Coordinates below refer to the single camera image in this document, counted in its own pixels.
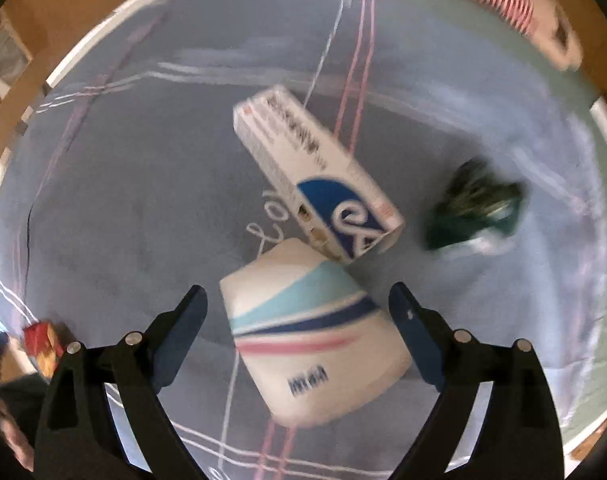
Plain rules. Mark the blue striped blanket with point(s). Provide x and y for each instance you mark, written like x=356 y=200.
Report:
x=133 y=210

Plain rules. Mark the white box with blue print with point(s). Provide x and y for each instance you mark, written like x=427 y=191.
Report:
x=303 y=160

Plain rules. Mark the white striped tissue pack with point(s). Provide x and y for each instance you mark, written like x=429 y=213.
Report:
x=313 y=350

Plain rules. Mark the crumpled dark green wrapper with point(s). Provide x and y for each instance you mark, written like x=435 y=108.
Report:
x=476 y=205

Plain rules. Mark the red patterned packet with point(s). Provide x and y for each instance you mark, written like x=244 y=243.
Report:
x=43 y=347

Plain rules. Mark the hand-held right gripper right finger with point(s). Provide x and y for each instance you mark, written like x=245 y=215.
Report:
x=416 y=330

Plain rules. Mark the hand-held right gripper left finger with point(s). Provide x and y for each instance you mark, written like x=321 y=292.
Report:
x=176 y=330

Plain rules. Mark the wooden headboard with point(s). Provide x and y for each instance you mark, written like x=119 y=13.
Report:
x=58 y=10

